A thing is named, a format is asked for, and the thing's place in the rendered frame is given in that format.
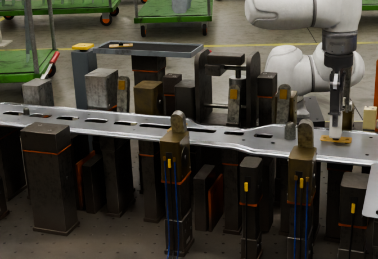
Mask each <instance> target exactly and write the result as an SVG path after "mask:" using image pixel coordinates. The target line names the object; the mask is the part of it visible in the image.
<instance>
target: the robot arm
mask: <svg viewBox="0 0 378 259"><path fill-rule="evenodd" d="M361 13H362V0H246V1H245V16H246V18H247V20H248V21H249V22H250V23H251V25H253V26H256V27H258V28H262V29H268V30H291V29H300V28H307V27H318V28H322V42H321V43H320V44H319V45H318V46H317V47H316V50H315V51H314V53H313V55H302V51H301V50H300V49H298V48H297V47H294V46H291V45H283V46H278V47H275V48H273V49H272V51H271V52H270V53H269V55H268V57H267V61H266V64H265V70H264V72H273V73H277V93H278V88H279V86H280V85H282V84H288V85H289V86H290V87H291V90H292V91H297V92H298V97H297V118H308V117H309V112H308V111H307V109H306V107H305V100H304V96H303V95H306V94H308V93H310V92H330V112H328V115H330V131H329V138H334V139H340V138H341V133H342V119H343V112H342V111H345V108H342V106H343V96H344V86H345V78H346V72H345V71H344V68H349V67H351V66H352V75H351V84H350V87H353V86H355V85H356V84H358V83H359V82H360V81H361V80H362V78H363V76H364V74H365V64H364V61H363V59H362V57H361V55H360V54H359V53H357V52H355V50H356V49H357V34H358V24H359V21H360V19H361ZM277 93H276V94H277Z"/></svg>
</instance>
